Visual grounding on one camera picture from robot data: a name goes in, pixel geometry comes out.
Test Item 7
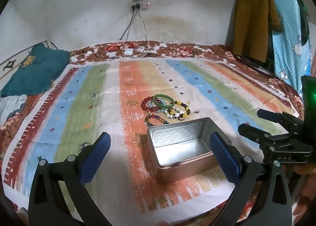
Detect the green jade bangle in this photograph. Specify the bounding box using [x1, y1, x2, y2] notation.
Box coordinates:
[152, 94, 174, 108]

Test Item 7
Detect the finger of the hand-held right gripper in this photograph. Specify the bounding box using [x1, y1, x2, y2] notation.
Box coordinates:
[238, 123, 295, 149]
[257, 109, 305, 128]

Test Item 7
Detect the black power cable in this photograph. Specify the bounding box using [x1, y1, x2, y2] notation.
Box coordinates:
[104, 10, 136, 59]

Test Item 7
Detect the multicoloured dark bead bracelet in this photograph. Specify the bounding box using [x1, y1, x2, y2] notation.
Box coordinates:
[144, 114, 170, 127]

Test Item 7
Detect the striped printed mat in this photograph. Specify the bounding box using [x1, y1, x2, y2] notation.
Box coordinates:
[1, 57, 289, 217]

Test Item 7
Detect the red bead bracelet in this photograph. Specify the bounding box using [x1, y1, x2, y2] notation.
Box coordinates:
[141, 96, 158, 113]

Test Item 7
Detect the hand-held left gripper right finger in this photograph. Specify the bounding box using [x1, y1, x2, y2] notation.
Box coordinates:
[209, 131, 293, 226]

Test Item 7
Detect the floral red bedsheet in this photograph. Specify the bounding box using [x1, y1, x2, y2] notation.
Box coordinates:
[0, 41, 306, 226]

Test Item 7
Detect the person's right hand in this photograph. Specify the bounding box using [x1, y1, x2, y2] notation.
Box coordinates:
[294, 165, 316, 198]

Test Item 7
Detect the light blue bead bracelet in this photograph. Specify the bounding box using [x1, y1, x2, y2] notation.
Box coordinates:
[148, 100, 171, 116]

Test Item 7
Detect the white bead bracelet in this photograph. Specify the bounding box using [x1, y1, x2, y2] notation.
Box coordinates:
[163, 109, 186, 121]

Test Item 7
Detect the dark green garment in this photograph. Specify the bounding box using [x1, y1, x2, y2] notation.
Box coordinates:
[293, 0, 310, 47]

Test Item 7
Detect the blue dotted cloth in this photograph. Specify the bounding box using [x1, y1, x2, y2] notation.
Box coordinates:
[247, 0, 313, 93]

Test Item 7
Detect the yellow and dark bead bracelet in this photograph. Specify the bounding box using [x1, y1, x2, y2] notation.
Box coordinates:
[170, 100, 191, 118]

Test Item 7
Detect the teal blanket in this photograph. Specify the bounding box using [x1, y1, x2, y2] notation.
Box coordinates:
[0, 44, 71, 98]

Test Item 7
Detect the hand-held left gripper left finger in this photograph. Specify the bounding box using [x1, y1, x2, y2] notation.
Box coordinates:
[28, 132, 111, 226]

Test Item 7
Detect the white wall power strip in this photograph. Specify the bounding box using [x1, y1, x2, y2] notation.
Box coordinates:
[130, 1, 151, 12]

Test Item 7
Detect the pale grey cloth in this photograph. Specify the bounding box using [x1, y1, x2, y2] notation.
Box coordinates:
[0, 94, 28, 126]

